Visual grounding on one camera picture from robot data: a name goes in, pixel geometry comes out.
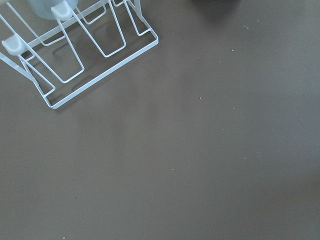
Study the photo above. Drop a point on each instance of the frosted cup on rack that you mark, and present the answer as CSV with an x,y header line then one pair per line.
x,y
53,9

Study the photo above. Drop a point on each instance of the white wire drying rack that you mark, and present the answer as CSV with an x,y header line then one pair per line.
x,y
16,46

